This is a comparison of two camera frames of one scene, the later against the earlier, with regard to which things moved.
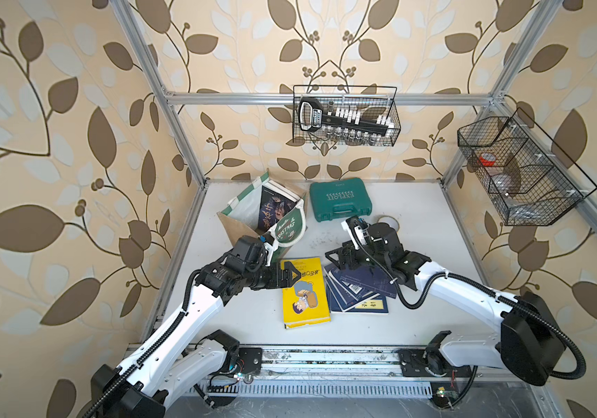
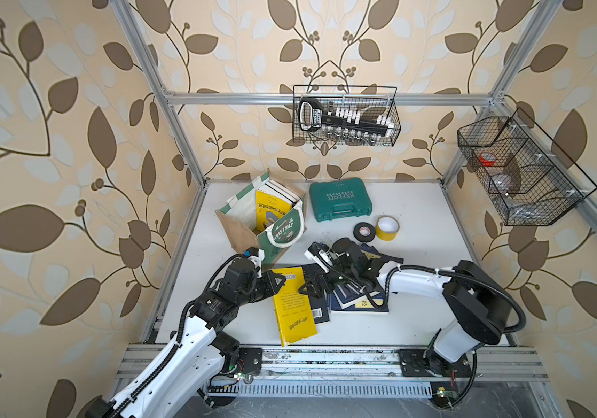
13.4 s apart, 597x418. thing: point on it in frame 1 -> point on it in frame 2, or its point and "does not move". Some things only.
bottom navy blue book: (378, 305) does not move
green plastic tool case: (339, 199) does not move
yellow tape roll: (390, 220) does not move
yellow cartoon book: (305, 302) -> (268, 209)
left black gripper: (275, 281) -> (270, 286)
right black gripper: (344, 251) -> (323, 277)
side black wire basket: (525, 176) does not move
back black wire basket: (345, 115) does not move
